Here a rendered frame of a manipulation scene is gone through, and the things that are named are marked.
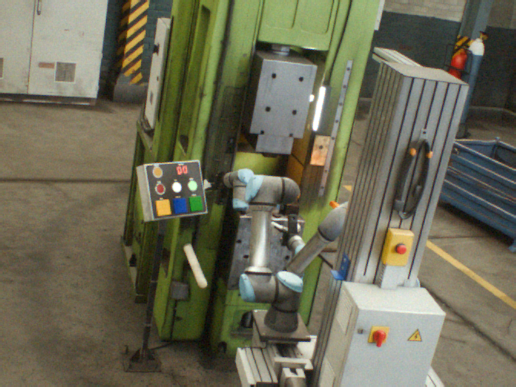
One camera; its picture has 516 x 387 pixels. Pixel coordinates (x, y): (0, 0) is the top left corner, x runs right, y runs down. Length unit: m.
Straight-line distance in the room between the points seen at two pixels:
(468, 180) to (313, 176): 3.55
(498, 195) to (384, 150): 4.85
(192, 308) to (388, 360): 1.96
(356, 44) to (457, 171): 3.79
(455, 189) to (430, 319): 5.12
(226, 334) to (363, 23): 1.90
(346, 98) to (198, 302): 1.46
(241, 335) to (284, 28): 1.77
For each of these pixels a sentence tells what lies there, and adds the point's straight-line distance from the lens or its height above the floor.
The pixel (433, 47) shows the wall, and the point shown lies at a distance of 12.33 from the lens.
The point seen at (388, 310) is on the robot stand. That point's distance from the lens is 2.89.
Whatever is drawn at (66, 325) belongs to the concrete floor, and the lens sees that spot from 4.85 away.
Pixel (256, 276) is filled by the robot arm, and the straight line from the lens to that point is 3.32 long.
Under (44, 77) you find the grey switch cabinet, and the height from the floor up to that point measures 0.30.
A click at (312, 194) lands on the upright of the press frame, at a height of 1.00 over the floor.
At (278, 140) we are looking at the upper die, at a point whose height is 1.34.
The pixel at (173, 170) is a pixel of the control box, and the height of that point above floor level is 1.17.
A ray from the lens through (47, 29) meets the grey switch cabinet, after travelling 9.16.
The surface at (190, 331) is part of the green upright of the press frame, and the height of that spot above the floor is 0.07.
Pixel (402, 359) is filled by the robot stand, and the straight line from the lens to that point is 3.02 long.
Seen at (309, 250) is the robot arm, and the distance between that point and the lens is 3.63.
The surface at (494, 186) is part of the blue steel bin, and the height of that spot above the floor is 0.46.
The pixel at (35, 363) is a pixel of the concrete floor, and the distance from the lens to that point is 4.50.
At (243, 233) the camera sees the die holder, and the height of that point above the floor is 0.82.
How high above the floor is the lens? 2.47
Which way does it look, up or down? 20 degrees down
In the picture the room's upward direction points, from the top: 11 degrees clockwise
